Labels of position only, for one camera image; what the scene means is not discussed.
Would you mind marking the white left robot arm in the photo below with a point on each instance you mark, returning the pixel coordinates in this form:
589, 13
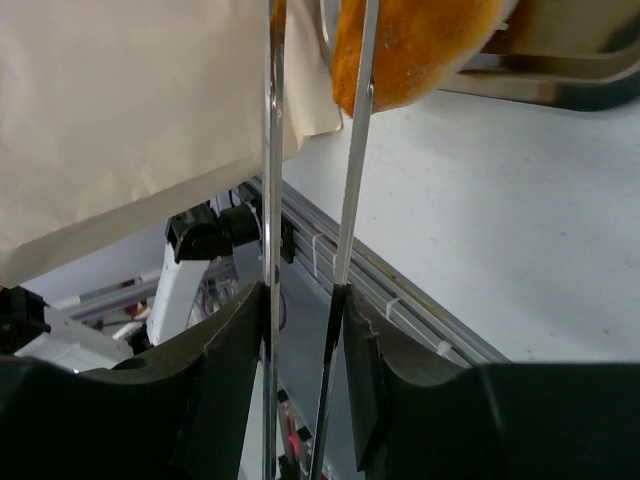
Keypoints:
197, 280

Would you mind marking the silver metal tray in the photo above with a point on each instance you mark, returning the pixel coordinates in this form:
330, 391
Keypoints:
573, 55

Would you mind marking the metal serving tongs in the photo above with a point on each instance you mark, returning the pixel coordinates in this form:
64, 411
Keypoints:
272, 194

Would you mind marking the beige paper bag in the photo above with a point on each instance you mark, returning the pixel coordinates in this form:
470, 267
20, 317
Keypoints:
118, 114

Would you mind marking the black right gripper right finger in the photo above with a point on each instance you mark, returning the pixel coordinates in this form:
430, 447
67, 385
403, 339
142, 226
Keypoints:
417, 415

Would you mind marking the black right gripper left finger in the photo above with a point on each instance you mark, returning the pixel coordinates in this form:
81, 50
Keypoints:
176, 411

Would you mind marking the round smooth bun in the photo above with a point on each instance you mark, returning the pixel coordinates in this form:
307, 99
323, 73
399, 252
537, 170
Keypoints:
419, 45

